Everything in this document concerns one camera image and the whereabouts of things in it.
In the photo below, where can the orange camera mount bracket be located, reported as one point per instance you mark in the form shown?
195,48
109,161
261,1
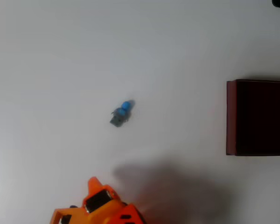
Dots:
72,211

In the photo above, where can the small blue grey toy figure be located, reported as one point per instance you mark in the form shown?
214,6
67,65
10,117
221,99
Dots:
121,114

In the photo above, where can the orange gripper with servo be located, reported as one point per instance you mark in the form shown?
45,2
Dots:
97,201

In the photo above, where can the dark red open box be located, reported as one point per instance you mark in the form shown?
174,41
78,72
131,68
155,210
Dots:
259,116

